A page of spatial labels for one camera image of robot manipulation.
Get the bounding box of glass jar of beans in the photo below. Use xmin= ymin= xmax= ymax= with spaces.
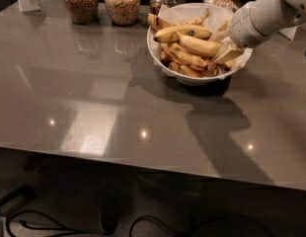
xmin=104 ymin=0 xmax=140 ymax=26

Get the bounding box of black cable on floor right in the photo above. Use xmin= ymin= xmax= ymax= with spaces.
xmin=127 ymin=214 xmax=275 ymax=237

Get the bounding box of yellow banana with dark spot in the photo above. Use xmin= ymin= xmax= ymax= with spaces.
xmin=153 ymin=25 xmax=212 ymax=43

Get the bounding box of brown banana bottom front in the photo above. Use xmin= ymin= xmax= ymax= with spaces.
xmin=168 ymin=61 xmax=202 ymax=78

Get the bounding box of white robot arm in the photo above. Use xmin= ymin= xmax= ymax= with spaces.
xmin=227 ymin=0 xmax=306 ymax=50

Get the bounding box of brown banana right side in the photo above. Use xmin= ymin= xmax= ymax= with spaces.
xmin=222 ymin=61 xmax=233 ymax=71

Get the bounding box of black cable on floor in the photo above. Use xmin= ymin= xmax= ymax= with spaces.
xmin=127 ymin=214 xmax=275 ymax=237
xmin=4 ymin=209 xmax=95 ymax=237

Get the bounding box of dark table pedestal leg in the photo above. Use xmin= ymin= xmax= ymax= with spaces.
xmin=99 ymin=172 xmax=120 ymax=235

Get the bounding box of white ceramic bowl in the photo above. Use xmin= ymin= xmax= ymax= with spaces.
xmin=146 ymin=2 xmax=255 ymax=87

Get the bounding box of spotted banana lower middle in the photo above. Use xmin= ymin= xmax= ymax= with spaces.
xmin=161 ymin=42 xmax=208 ymax=70

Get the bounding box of black cable on floor left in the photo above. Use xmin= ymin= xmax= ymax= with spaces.
xmin=4 ymin=209 xmax=95 ymax=237

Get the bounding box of small banana back right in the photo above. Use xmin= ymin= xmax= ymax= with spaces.
xmin=188 ymin=9 xmax=209 ymax=26

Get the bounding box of yellow banana front top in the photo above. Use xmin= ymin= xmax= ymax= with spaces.
xmin=177 ymin=32 xmax=222 ymax=57

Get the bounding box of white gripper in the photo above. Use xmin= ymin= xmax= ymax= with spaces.
xmin=209 ymin=2 xmax=268 ymax=64

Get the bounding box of glass jar of grains left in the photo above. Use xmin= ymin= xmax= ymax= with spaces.
xmin=61 ymin=0 xmax=98 ymax=25

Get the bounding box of brown banana back left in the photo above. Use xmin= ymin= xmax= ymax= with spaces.
xmin=146 ymin=13 xmax=172 ymax=32

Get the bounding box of brown banana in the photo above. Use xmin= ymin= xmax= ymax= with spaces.
xmin=222 ymin=61 xmax=233 ymax=71
xmin=168 ymin=61 xmax=202 ymax=78
xmin=146 ymin=13 xmax=172 ymax=32

